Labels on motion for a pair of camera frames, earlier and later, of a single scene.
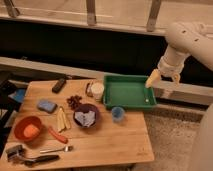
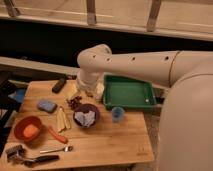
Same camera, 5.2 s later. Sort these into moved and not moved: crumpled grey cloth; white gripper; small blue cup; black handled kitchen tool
Moved: white gripper
Not moved: small blue cup; crumpled grey cloth; black handled kitchen tool
